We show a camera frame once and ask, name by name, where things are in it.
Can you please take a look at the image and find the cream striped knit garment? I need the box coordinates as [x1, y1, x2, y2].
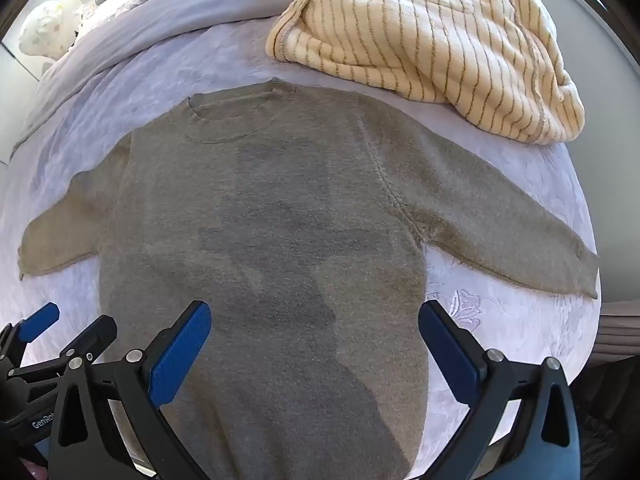
[265, 0, 586, 146]

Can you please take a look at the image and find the grey-green knit sweater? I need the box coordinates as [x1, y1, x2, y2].
[17, 77, 601, 480]

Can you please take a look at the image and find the grey curtain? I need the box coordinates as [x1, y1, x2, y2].
[597, 310, 640, 361]

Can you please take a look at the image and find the lavender bed cover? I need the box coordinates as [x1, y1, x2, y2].
[0, 0, 603, 480]

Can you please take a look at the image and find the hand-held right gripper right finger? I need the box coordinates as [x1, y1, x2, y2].
[417, 300, 583, 480]

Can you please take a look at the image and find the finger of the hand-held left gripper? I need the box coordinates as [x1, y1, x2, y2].
[7, 315, 118, 382]
[0, 302, 61, 362]

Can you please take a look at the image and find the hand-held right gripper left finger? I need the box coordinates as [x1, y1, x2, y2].
[47, 300, 213, 480]

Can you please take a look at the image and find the person's dark clothing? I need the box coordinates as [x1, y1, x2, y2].
[570, 350, 640, 480]

